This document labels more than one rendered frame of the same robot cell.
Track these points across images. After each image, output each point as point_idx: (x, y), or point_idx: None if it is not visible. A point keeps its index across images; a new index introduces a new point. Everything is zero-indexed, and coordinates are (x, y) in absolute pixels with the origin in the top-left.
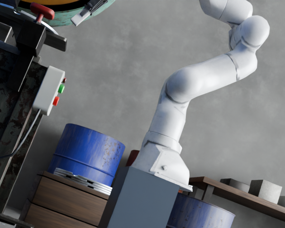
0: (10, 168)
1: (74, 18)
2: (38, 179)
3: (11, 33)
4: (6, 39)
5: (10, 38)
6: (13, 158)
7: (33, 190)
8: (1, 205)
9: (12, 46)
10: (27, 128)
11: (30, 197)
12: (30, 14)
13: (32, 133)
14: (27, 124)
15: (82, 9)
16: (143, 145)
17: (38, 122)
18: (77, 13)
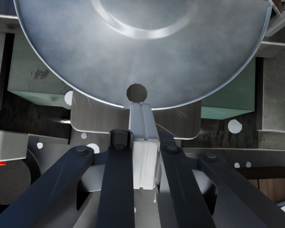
0: (205, 135)
1: (130, 116)
2: (262, 177)
3: (1, 20)
4: None
5: (16, 25)
6: (209, 133)
7: (256, 175)
8: (192, 144)
9: None
10: (226, 133)
11: (264, 173)
12: (13, 2)
13: (224, 144)
14: (229, 130)
15: (131, 130)
16: None
17: (232, 146)
18: (132, 117)
